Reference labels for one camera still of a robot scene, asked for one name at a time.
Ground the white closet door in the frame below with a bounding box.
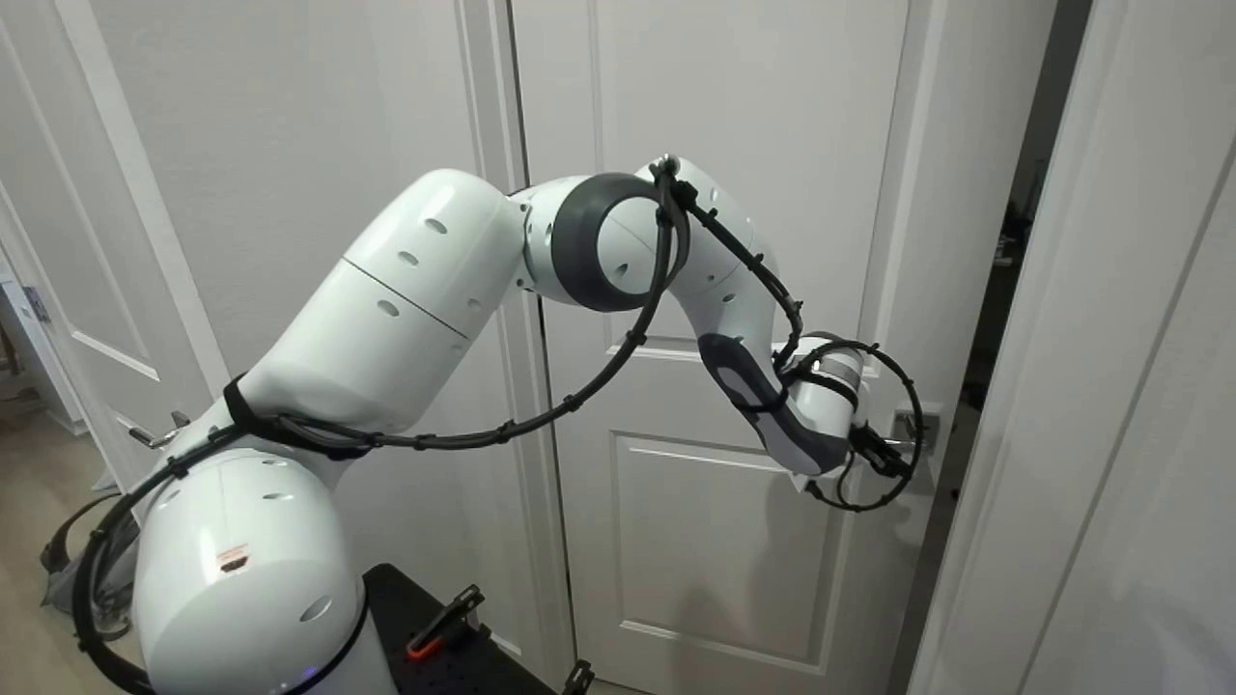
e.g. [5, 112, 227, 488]
[0, 0, 233, 502]

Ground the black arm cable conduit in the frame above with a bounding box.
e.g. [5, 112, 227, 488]
[71, 149, 926, 695]

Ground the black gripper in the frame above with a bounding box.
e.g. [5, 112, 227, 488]
[849, 422, 912, 484]

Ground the black clamp with orange grip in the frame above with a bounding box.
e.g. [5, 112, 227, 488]
[398, 582, 489, 672]

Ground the white panel door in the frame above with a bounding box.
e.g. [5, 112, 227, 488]
[506, 0, 1056, 695]

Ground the silver door lever handle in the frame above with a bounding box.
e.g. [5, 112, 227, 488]
[885, 402, 947, 456]

